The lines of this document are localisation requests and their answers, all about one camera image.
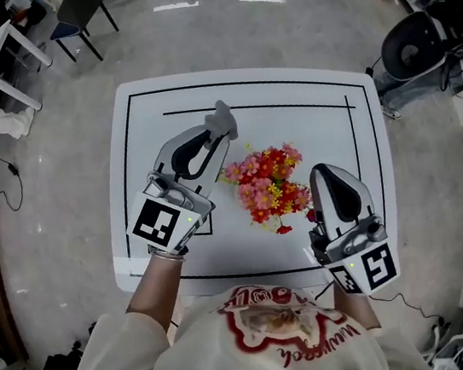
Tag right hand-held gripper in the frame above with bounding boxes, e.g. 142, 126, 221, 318
297, 153, 404, 304

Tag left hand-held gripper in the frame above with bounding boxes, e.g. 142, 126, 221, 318
111, 119, 246, 261

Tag grey wiping cloth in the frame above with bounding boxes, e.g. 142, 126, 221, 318
200, 97, 241, 150

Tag potted red pink flowers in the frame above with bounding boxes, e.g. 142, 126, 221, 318
213, 133, 324, 244

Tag person's right forearm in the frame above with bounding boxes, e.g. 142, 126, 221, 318
330, 276, 383, 336

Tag person's left forearm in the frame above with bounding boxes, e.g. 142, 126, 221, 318
118, 249, 196, 338

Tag white table with black lines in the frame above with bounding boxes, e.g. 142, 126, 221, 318
86, 43, 410, 316

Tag black white backpack rig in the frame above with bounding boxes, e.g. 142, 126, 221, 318
371, 0, 463, 87

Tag grey chair with blue seat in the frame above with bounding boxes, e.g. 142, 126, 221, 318
43, 0, 124, 69

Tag silver bracelet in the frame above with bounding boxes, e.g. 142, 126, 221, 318
148, 243, 187, 267

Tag black adapter cable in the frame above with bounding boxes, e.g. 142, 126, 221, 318
0, 145, 27, 215

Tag white wire basket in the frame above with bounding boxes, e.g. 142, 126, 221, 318
429, 333, 463, 370

